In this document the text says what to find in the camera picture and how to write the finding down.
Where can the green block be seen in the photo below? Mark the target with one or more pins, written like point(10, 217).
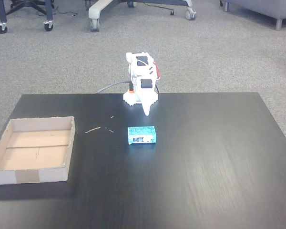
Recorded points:
point(141, 134)

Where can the shallow cardboard box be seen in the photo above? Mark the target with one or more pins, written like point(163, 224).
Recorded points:
point(35, 152)

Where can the beige wheeled base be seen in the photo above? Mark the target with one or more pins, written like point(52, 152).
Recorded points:
point(102, 6)

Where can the black office chair base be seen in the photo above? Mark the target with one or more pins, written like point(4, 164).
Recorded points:
point(32, 4)

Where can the grey sofa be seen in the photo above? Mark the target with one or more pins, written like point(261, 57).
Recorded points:
point(271, 7)

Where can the black cart frame with casters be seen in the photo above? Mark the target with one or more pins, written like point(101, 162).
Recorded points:
point(48, 14)

